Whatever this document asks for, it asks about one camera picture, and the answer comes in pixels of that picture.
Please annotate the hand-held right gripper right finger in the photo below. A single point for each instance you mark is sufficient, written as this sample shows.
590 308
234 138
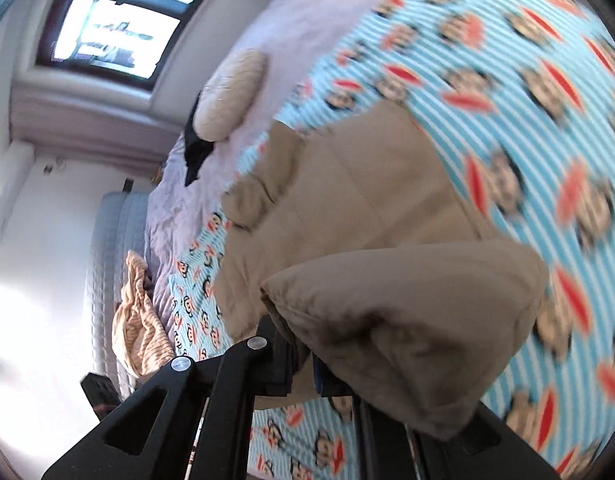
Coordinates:
387 450

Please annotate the yellow striped garment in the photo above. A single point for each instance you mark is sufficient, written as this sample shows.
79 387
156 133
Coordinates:
140 320

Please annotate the round cream cushion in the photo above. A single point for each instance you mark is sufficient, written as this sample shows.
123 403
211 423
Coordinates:
232 95

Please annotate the black wall switch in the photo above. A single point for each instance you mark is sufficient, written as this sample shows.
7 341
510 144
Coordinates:
128 185

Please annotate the purple bedspread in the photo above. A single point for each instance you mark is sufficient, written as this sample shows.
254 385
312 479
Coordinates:
307 25

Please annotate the tan puffer jacket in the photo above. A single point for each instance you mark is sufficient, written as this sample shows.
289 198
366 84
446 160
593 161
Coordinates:
367 210

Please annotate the blue striped monkey print blanket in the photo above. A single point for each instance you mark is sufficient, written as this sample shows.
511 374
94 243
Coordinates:
512 110

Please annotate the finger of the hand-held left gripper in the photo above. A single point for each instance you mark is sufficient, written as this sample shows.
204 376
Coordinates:
99 390

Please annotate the dark framed window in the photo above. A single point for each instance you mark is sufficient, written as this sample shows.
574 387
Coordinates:
117 25

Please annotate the grey curtain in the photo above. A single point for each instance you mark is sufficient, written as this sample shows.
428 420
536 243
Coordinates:
87 115

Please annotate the grey quilted headboard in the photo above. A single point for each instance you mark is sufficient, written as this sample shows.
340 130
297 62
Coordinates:
117 260

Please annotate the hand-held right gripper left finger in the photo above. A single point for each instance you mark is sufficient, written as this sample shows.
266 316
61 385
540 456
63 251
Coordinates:
202 410

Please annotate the black cloth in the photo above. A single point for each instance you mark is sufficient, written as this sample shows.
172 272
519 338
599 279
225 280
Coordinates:
197 152

